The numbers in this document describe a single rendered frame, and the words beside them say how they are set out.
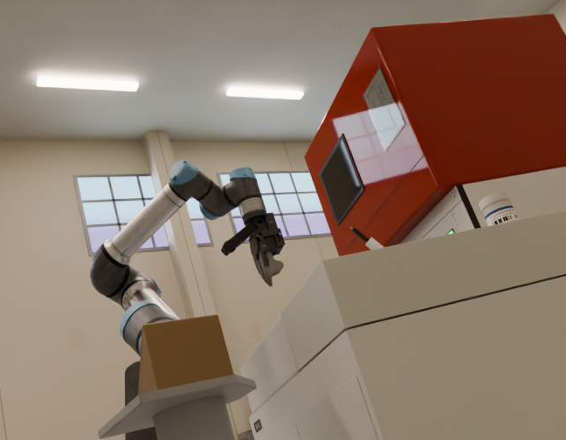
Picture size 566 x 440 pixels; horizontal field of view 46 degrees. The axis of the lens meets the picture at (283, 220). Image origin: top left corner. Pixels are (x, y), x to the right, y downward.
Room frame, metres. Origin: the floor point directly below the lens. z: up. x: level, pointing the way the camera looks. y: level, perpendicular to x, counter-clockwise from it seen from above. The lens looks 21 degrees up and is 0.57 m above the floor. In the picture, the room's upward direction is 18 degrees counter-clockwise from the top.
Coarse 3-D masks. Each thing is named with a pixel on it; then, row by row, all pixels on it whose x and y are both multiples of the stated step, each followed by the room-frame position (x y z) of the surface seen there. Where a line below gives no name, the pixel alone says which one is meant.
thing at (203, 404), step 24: (192, 384) 1.34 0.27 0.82; (216, 384) 1.36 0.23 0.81; (240, 384) 1.42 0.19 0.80; (144, 408) 1.33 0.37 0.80; (168, 408) 1.42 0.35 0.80; (192, 408) 1.42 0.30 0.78; (216, 408) 1.45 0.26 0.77; (120, 432) 1.53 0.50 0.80; (168, 432) 1.43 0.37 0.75; (192, 432) 1.42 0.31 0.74; (216, 432) 1.44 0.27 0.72
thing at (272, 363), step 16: (272, 336) 1.73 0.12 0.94; (256, 352) 1.90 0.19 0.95; (272, 352) 1.77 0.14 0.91; (288, 352) 1.64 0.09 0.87; (256, 368) 1.95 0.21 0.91; (272, 368) 1.81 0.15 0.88; (288, 368) 1.68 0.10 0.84; (256, 384) 1.99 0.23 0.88; (272, 384) 1.85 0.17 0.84; (256, 400) 2.04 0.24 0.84
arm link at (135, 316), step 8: (136, 304) 1.58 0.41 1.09; (144, 304) 1.57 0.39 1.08; (152, 304) 1.59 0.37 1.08; (128, 312) 1.56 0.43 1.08; (136, 312) 1.55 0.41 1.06; (144, 312) 1.54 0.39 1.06; (152, 312) 1.54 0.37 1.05; (160, 312) 1.55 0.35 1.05; (128, 320) 1.55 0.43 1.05; (136, 320) 1.53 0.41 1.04; (144, 320) 1.52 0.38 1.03; (120, 328) 1.59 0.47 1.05; (128, 328) 1.54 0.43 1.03; (136, 328) 1.52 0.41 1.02; (128, 336) 1.55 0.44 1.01; (136, 336) 1.51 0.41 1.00; (128, 344) 1.58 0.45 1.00; (136, 352) 1.54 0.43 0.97
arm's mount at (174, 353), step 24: (144, 336) 1.39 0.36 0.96; (168, 336) 1.42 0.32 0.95; (192, 336) 1.45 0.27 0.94; (216, 336) 1.49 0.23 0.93; (144, 360) 1.42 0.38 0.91; (168, 360) 1.41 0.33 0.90; (192, 360) 1.45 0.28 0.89; (216, 360) 1.48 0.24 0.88; (144, 384) 1.44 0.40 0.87; (168, 384) 1.40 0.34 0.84
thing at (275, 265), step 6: (270, 252) 1.76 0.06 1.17; (270, 258) 1.76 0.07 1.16; (270, 264) 1.76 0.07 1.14; (276, 264) 1.76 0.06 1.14; (282, 264) 1.77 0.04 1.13; (264, 270) 1.75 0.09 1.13; (270, 270) 1.75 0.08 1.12; (276, 270) 1.76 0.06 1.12; (270, 276) 1.75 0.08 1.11; (270, 282) 1.76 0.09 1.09
